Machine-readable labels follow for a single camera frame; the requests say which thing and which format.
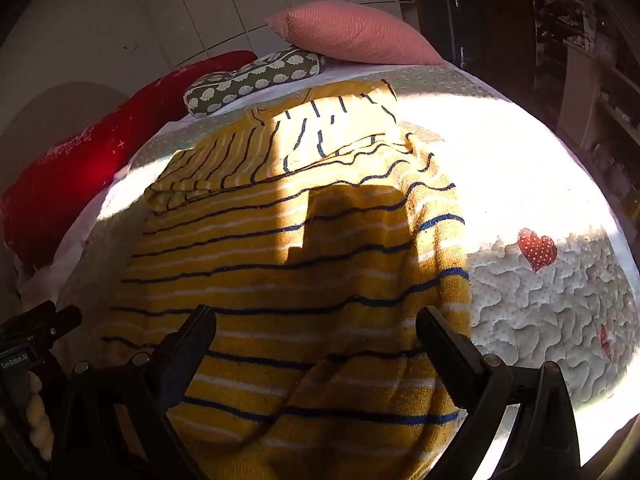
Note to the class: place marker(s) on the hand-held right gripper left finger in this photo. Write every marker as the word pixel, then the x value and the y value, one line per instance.
pixel 192 332

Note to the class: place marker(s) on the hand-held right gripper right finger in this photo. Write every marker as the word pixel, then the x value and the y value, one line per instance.
pixel 440 332

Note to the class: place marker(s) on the yellow striped knit sweater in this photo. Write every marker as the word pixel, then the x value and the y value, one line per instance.
pixel 300 280

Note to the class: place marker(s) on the dark clothes pile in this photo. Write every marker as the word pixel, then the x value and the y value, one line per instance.
pixel 555 30

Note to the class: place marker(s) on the person's left hand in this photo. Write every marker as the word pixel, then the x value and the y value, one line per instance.
pixel 40 420

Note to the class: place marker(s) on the red star-print pillow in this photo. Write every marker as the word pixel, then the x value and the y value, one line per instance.
pixel 75 175

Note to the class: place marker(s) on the quilted patchwork bedspread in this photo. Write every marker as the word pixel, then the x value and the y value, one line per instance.
pixel 525 170

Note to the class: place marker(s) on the green hedgehog-print pillow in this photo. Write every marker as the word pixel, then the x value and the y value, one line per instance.
pixel 250 80

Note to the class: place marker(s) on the white shelf unit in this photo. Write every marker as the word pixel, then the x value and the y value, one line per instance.
pixel 617 100

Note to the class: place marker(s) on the pink ribbed pillow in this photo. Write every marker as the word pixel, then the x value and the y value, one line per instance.
pixel 350 32

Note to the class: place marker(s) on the dark wooden door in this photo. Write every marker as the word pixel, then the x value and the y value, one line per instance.
pixel 475 20

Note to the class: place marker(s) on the white wardrobe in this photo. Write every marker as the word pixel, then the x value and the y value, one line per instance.
pixel 200 5

